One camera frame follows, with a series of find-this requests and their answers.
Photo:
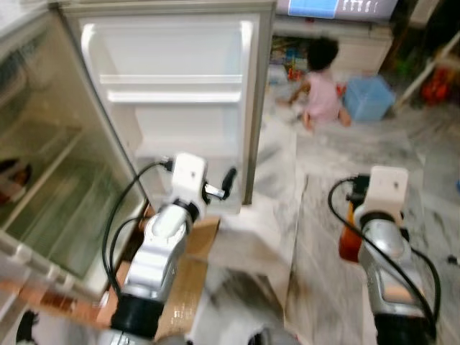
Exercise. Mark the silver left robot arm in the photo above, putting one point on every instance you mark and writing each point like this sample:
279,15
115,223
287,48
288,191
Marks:
162,244

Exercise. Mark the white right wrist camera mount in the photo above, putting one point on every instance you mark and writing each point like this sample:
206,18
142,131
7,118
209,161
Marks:
388,188

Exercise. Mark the television with blue screen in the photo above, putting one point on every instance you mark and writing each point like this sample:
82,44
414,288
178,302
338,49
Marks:
316,7

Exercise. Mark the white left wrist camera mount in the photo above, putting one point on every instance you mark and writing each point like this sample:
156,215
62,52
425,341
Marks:
188,180

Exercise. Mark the white low cabinet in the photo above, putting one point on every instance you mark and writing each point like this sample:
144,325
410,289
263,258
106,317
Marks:
366,47

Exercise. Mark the beige fridge cabinet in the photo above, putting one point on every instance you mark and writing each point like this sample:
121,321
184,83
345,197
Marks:
65,187

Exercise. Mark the colourful toys heap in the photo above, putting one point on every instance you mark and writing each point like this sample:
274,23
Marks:
287,61

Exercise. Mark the brown cardboard sheet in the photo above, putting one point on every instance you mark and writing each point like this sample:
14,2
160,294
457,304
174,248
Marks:
190,280

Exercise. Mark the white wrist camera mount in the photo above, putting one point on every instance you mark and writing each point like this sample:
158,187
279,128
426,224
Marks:
188,180
388,188

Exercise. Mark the toddler in pink dress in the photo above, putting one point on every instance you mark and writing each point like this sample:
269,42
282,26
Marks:
322,93

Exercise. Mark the grey robot right leg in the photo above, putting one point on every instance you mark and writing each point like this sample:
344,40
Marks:
273,338

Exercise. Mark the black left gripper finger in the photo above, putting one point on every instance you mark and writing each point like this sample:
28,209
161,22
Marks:
229,180

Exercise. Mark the white fridge door shelf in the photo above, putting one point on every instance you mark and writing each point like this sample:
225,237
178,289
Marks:
172,95

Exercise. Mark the blue plastic box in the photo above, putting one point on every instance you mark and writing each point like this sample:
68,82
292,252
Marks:
368,99

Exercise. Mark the orange liquid white-capped bottle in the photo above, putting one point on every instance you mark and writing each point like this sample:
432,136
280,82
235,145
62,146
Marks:
350,241

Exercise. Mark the beige fridge door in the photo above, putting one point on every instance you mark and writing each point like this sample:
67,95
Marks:
180,50

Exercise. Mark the red plastic item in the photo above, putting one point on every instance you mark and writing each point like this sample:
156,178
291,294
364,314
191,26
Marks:
438,86

